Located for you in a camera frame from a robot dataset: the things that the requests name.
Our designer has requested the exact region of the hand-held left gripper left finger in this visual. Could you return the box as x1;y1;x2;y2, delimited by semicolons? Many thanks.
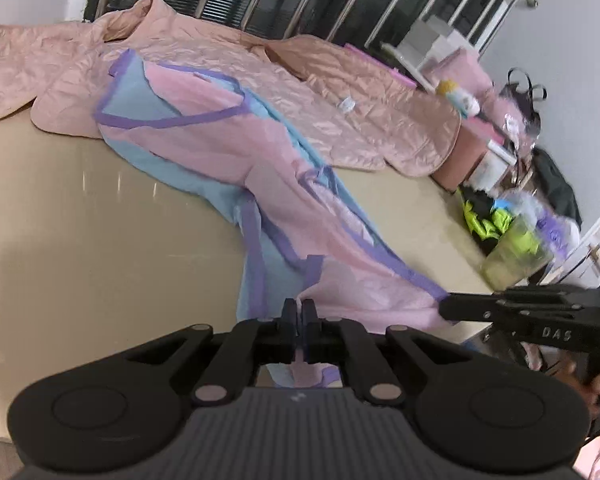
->
122;297;301;406

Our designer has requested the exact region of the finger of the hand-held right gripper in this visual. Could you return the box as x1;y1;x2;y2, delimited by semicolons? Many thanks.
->
439;305;531;332
440;284;600;309

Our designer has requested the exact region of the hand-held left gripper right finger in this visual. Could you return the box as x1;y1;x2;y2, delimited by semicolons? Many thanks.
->
300;297;473;406

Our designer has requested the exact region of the pink blue mesh vest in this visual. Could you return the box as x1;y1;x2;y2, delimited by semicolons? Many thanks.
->
94;50;453;391

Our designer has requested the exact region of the clear plastic cup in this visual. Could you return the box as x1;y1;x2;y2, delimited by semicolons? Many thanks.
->
481;212;556;292

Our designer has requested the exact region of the yellow-green black garment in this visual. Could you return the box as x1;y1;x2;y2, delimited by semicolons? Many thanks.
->
457;185;513;256

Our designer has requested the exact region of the white door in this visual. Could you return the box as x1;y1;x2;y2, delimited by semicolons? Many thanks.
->
562;205;600;288

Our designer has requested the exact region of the purple patterned plastic bag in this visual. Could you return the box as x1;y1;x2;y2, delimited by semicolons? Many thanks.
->
520;195;578;261

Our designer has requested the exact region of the dark cloth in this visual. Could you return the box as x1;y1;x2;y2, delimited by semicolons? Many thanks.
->
527;147;583;228

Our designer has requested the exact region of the white yellow plush toy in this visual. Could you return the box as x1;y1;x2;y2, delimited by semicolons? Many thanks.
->
436;79;481;120

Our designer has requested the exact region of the black handbag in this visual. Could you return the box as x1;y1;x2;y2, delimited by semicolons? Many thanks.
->
497;67;548;126

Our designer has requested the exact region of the pink cushion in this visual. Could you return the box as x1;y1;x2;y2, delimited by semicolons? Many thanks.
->
427;47;493;93

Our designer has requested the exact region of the pink quilted jacket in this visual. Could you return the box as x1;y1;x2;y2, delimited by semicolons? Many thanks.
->
0;0;463;178

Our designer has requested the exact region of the pink flat folder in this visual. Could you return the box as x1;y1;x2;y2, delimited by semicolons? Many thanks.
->
344;42;417;88

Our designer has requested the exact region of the stack of white boxes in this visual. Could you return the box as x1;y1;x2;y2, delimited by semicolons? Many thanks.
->
395;12;468;73

